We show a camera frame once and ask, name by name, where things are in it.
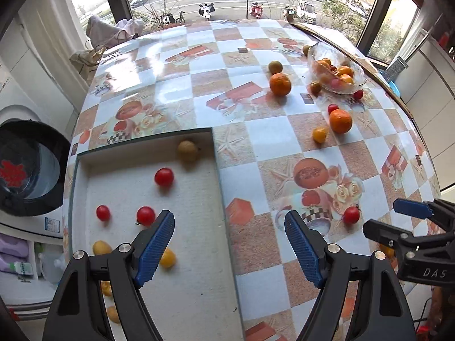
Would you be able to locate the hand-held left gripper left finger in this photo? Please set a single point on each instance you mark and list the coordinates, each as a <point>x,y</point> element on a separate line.
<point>154,245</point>

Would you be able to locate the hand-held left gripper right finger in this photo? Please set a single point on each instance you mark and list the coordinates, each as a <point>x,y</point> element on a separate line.
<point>304,247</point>

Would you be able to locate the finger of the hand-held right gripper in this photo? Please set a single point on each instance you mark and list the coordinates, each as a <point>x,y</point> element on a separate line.
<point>387,234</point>
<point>412,209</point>

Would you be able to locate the small yellow kumquat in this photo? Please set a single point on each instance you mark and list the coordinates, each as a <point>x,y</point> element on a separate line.
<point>102,247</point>
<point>113,314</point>
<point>106,288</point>
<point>167,258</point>
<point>320,134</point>

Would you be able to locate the white foam tray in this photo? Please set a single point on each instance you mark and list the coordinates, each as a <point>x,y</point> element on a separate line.
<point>192,255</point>

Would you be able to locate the clear plastic jug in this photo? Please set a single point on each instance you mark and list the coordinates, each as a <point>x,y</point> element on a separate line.
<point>52,268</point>

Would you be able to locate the orange mandarin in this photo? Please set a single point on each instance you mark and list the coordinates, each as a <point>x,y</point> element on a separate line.
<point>280,84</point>
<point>340,120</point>

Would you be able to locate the white cabinet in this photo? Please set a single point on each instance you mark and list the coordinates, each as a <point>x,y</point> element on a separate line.
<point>433,88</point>

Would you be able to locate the bright blue plastic basin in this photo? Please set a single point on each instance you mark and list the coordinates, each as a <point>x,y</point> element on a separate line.
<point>395,88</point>

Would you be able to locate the white bottle green label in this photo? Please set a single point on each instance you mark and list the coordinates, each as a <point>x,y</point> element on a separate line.
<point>25,269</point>

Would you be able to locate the purple detergent bottle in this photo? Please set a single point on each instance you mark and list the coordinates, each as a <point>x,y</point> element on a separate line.
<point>12,252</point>

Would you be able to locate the white washing machine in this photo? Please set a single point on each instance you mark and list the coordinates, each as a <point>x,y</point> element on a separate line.
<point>32,170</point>

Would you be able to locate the heap of oranges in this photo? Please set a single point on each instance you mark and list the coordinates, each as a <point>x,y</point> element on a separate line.
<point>345,71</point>

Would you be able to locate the small dark brown fruit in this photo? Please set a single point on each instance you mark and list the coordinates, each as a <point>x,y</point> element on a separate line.
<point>315,88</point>

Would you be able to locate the clear glass bowl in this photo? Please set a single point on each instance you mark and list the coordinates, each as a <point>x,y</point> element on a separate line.
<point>320,50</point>

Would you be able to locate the long wooden board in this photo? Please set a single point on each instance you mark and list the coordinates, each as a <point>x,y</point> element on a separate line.
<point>312,30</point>

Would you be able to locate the white cloth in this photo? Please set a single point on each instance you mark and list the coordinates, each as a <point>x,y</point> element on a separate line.
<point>113,28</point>

